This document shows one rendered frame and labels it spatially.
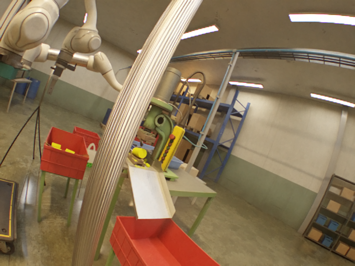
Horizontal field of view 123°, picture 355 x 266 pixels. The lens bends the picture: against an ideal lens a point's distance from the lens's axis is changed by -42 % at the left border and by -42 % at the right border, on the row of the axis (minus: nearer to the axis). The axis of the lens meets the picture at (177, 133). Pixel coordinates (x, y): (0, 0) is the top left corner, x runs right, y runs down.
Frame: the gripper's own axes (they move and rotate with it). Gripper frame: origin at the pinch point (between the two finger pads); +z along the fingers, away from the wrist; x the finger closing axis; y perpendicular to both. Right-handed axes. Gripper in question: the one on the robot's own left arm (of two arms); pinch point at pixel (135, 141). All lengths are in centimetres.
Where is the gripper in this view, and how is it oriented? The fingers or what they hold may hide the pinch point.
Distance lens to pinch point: 132.2
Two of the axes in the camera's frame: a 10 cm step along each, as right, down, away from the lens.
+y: 6.5, -6.1, -4.5
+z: 2.6, 7.4, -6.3
